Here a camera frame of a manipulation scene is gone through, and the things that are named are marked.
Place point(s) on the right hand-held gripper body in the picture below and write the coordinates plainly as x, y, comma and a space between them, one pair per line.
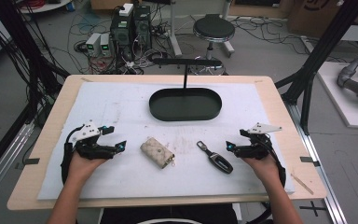
254, 146

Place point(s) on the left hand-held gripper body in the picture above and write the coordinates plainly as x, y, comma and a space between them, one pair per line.
88, 146

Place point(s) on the black car key fob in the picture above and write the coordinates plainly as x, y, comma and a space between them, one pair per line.
216, 157

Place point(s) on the beige quilted key pouch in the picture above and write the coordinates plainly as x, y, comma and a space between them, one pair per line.
157, 152

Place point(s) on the person's left hand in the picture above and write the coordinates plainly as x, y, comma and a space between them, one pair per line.
85, 166

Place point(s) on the person's right hand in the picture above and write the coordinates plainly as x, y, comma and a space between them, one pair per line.
261, 169

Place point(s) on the white foam mat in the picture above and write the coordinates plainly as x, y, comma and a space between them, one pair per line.
130, 180

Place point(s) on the thin wooden stick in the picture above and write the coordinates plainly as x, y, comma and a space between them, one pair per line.
302, 184

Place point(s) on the black key rack with tray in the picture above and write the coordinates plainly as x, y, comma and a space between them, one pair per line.
185, 105

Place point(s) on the person's dark clothing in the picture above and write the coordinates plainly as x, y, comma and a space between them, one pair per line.
167, 214

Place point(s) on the grey power supply unit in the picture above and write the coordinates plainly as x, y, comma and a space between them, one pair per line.
93, 44
105, 45

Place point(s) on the black tape cross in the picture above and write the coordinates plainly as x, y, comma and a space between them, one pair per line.
313, 208

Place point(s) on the black computer tower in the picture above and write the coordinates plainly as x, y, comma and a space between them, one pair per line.
142, 26
121, 35

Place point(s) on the white floor board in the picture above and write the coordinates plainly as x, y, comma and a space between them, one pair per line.
345, 105

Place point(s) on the black round stool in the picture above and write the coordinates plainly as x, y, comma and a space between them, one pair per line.
213, 28

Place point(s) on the white metal stand leg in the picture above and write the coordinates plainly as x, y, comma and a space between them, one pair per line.
174, 31

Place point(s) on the white box on computer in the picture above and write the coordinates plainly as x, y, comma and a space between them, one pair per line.
126, 9

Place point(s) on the round white table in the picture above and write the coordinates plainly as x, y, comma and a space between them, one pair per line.
43, 4

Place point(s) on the cardboard box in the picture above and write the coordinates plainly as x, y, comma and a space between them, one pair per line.
323, 14

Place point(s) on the aluminium rail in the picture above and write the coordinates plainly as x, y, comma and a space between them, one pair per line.
320, 168
0, 168

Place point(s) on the black metal frame post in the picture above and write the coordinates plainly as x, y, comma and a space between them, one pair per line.
317, 59
21, 46

